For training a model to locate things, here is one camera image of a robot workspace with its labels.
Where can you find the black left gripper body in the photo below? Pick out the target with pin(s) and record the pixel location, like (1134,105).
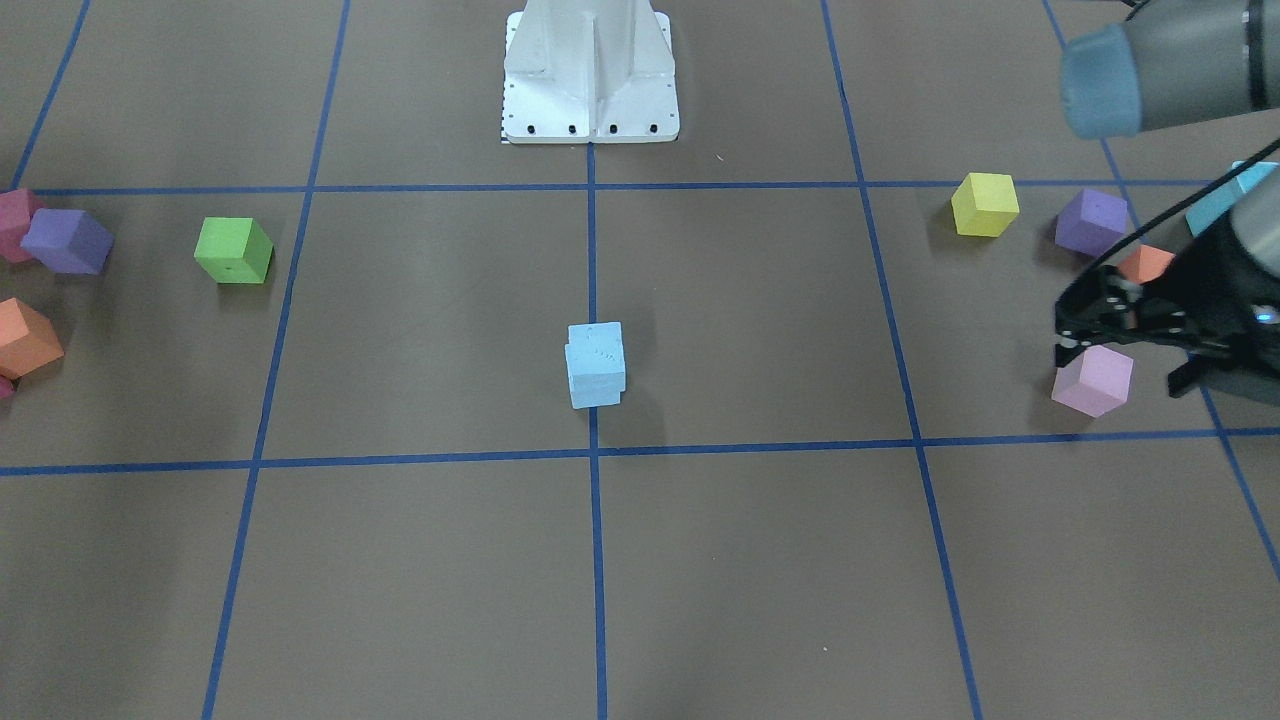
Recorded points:
(1207,275)

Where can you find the light blue foam block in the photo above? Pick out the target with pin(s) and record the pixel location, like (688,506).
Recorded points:
(596,390)
(595,349)

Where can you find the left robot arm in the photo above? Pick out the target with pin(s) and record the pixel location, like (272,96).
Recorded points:
(1173,63)

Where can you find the orange foam block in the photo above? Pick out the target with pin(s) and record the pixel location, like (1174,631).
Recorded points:
(28,340)
(1145,263)

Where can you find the light blue plastic bin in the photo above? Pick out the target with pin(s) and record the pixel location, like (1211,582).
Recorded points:
(1203,213)

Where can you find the light pink foam block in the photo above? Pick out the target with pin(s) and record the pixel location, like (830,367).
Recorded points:
(1094,383)

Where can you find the purple foam block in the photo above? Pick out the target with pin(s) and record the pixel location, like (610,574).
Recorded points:
(1092,222)
(68,241)

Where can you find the yellow foam block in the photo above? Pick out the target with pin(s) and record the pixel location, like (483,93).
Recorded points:
(985,205)

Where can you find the green foam block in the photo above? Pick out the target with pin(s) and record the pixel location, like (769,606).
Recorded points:
(234,250)

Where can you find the crimson foam block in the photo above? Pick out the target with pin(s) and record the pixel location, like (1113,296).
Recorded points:
(17,210)

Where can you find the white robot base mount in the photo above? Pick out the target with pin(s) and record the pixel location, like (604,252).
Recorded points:
(589,72)

